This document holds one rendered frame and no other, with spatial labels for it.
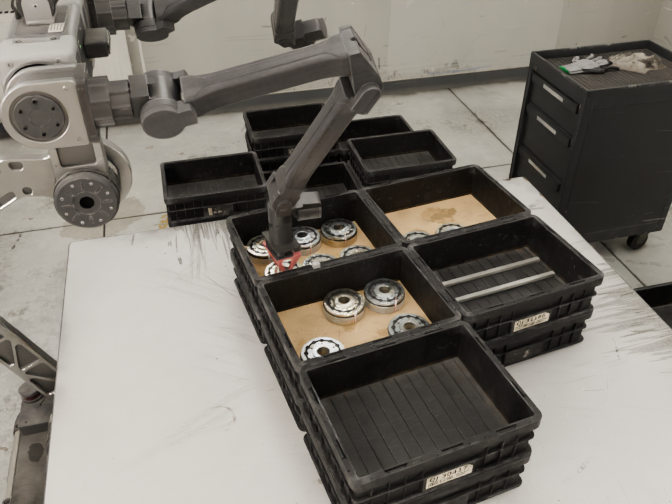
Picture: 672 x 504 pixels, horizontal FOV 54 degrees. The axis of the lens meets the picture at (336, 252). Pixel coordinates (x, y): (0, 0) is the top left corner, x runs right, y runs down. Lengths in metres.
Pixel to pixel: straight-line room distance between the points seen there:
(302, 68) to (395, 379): 0.70
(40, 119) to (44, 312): 1.98
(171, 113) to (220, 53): 3.28
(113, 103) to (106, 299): 0.88
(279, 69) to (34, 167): 0.70
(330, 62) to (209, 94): 0.22
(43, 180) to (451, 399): 1.06
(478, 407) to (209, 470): 0.60
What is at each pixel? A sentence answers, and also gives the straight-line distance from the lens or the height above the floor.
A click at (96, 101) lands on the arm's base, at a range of 1.22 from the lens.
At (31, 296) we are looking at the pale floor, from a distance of 3.26.
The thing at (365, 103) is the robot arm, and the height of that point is 1.41.
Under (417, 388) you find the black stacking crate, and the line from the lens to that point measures 1.49.
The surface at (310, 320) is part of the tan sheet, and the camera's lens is 1.63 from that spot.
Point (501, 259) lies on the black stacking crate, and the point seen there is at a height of 0.83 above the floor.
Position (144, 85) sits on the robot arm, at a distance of 1.24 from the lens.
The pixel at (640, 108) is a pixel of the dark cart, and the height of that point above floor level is 0.79.
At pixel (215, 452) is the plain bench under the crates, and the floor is 0.70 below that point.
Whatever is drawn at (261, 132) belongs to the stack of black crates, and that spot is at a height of 0.49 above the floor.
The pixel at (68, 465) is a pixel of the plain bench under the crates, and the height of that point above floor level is 0.70.
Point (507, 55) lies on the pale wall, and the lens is 5.15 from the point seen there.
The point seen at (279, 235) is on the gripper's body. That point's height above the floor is 1.01.
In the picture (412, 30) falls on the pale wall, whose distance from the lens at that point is 4.77.
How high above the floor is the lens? 1.94
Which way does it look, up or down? 37 degrees down
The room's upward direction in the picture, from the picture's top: straight up
